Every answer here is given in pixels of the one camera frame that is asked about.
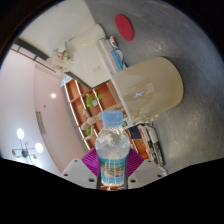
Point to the small white wall switch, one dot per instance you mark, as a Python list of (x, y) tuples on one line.
[(96, 69)]

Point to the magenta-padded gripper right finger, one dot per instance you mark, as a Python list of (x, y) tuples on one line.
[(148, 172)]

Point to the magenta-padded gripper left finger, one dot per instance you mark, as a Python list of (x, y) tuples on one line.
[(78, 173)]

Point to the dark blue chair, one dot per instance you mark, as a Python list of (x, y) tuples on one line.
[(135, 132)]

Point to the wooden wall shelf unit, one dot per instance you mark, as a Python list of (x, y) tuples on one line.
[(78, 100)]

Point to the cream ceramic mug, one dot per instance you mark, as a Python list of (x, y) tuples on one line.
[(150, 88)]

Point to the flat round red coaster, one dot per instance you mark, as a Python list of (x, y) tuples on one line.
[(124, 27)]

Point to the clear blue-capped water bottle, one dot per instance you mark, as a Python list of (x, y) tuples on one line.
[(112, 153)]

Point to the branched ceiling lamp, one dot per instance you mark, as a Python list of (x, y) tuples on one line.
[(25, 152)]

